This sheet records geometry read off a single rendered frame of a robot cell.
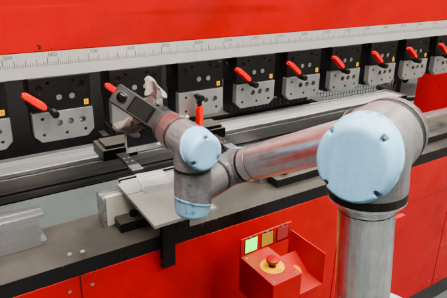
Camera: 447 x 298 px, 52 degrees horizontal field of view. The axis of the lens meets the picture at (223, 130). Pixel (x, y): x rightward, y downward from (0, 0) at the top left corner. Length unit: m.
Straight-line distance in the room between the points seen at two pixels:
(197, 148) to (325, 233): 1.04
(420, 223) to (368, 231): 1.58
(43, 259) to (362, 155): 0.93
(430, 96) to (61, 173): 2.36
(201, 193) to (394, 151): 0.42
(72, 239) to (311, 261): 0.71
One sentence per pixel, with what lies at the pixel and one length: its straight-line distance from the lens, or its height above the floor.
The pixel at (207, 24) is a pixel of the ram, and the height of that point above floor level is 1.44.
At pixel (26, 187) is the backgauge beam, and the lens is 1.60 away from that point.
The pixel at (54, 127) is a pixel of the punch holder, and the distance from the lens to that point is 1.24.
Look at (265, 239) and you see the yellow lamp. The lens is 1.47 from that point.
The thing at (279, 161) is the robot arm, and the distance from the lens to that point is 0.91.
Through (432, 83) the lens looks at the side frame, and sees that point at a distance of 3.20.
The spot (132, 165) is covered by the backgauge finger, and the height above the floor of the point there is 1.01.
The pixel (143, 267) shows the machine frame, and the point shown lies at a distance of 1.39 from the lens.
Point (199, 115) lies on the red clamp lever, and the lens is 1.35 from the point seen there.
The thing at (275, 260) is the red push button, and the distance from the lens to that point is 1.39.
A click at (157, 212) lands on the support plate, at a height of 1.00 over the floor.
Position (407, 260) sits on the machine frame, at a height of 0.34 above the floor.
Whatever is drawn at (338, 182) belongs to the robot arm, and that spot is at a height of 1.33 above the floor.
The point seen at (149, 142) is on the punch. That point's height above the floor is 1.10.
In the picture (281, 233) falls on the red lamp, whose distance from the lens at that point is 1.50.
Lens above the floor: 1.62
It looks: 20 degrees down
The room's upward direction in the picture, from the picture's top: 1 degrees clockwise
